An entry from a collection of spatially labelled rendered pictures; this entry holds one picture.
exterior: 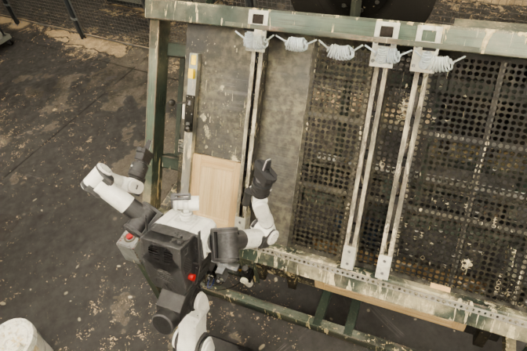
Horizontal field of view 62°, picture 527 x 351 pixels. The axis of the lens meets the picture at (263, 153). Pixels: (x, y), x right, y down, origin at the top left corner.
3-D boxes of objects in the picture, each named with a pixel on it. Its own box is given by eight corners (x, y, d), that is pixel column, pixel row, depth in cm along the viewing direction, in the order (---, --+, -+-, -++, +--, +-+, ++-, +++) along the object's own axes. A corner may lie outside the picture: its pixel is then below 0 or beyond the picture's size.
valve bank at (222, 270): (175, 280, 266) (164, 258, 249) (186, 259, 275) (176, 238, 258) (250, 305, 250) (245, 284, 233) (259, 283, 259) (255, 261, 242)
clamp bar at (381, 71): (339, 260, 229) (328, 281, 207) (379, 22, 199) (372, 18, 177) (358, 265, 225) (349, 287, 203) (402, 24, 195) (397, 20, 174)
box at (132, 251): (125, 260, 258) (114, 243, 246) (136, 244, 266) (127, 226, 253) (143, 265, 254) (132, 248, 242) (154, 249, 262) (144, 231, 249)
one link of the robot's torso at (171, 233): (197, 313, 189) (195, 244, 175) (131, 291, 201) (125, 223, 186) (227, 273, 215) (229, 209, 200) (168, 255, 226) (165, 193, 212)
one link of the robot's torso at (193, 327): (201, 367, 229) (193, 306, 205) (172, 356, 235) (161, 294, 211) (215, 344, 241) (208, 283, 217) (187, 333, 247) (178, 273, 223)
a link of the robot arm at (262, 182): (265, 183, 178) (260, 201, 186) (284, 175, 182) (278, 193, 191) (248, 163, 184) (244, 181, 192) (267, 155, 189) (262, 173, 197)
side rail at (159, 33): (152, 204, 274) (141, 210, 264) (161, 19, 246) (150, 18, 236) (160, 207, 272) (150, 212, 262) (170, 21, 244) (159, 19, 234)
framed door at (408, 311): (315, 284, 289) (314, 287, 288) (313, 236, 251) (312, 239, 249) (463, 328, 260) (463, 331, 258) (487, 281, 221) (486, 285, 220)
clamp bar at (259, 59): (235, 231, 248) (215, 248, 226) (257, 11, 218) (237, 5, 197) (251, 236, 245) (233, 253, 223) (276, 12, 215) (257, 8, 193)
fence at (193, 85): (182, 217, 260) (178, 219, 256) (193, 52, 236) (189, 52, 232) (189, 219, 258) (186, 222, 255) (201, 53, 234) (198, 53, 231)
